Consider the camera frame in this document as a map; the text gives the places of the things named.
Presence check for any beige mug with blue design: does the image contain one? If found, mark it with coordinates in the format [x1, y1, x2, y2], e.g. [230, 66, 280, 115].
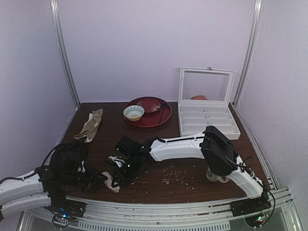
[206, 168, 230, 183]

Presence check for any yellow and blue patterned bowl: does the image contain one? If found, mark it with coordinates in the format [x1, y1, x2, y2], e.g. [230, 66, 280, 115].
[123, 105, 145, 121]

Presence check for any aluminium frame post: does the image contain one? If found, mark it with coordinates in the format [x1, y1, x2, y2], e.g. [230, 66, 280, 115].
[233, 0, 263, 107]
[50, 0, 81, 108]

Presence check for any red object behind box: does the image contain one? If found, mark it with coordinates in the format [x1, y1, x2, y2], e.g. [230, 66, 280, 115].
[191, 95, 207, 100]

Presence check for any black striped garment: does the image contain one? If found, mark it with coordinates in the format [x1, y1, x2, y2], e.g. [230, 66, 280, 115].
[49, 141, 88, 175]

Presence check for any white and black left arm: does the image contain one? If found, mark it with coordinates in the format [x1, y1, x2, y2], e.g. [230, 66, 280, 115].
[0, 162, 108, 220]

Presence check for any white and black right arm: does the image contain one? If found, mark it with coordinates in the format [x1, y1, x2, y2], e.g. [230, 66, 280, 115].
[111, 126, 269, 204]

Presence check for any red round lacquer tray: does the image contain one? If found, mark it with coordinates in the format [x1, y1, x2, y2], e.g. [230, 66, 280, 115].
[122, 96, 173, 128]

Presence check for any purple spoon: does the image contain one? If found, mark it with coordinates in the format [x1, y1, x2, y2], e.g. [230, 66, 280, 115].
[158, 102, 167, 124]

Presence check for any beige crumpled cloth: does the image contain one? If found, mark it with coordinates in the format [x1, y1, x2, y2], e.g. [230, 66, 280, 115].
[73, 108, 103, 143]

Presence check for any aluminium front rail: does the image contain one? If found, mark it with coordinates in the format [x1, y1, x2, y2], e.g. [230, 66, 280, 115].
[16, 186, 304, 231]

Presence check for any left aluminium frame post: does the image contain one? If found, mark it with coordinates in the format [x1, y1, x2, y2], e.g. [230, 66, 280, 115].
[50, 0, 81, 108]

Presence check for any pink and cream underwear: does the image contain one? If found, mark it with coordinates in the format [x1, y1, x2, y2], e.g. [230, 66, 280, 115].
[102, 171, 120, 193]

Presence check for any right aluminium frame post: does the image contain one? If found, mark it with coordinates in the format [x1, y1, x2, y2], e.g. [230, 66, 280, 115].
[233, 0, 263, 107]

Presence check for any white compartment box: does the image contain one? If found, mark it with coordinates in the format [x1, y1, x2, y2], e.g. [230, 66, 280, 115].
[178, 67, 241, 140]

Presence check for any small red floral dish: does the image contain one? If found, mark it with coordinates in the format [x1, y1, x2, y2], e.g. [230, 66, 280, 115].
[137, 99, 161, 114]

